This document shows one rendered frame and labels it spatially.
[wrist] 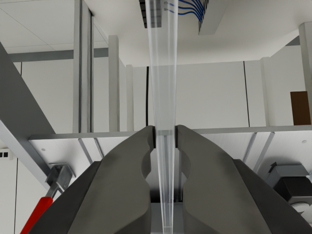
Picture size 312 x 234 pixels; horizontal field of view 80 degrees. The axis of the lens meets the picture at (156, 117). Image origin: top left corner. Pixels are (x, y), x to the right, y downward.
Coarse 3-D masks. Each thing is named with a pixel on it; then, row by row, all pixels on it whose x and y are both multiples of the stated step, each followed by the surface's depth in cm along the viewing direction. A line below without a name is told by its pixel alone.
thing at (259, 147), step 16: (224, 128) 24; (240, 128) 23; (256, 128) 23; (272, 128) 23; (288, 128) 23; (304, 128) 23; (32, 144) 25; (48, 144) 25; (64, 144) 25; (80, 144) 24; (96, 144) 25; (112, 144) 25; (224, 144) 24; (240, 144) 24; (256, 144) 24; (272, 144) 24; (288, 144) 24; (304, 144) 24; (48, 160) 27; (64, 160) 27; (80, 160) 27; (96, 160) 27; (176, 160) 27; (256, 160) 26; (272, 160) 26; (288, 160) 26; (304, 160) 26; (176, 176) 30; (176, 192) 33
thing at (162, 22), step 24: (168, 0) 8; (168, 24) 8; (168, 48) 9; (168, 72) 10; (168, 96) 11; (168, 120) 12; (168, 144) 14; (168, 168) 16; (168, 192) 19; (168, 216) 22
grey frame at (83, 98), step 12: (84, 12) 51; (84, 24) 51; (84, 36) 50; (84, 48) 50; (84, 60) 50; (84, 72) 49; (84, 84) 49; (84, 96) 49; (84, 108) 48; (84, 120) 48; (72, 132) 48; (84, 132) 48
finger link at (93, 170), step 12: (96, 168) 9; (84, 180) 8; (72, 192) 8; (84, 192) 8; (60, 204) 7; (72, 204) 7; (48, 216) 7; (60, 216) 7; (72, 216) 7; (36, 228) 6; (48, 228) 6; (60, 228) 6
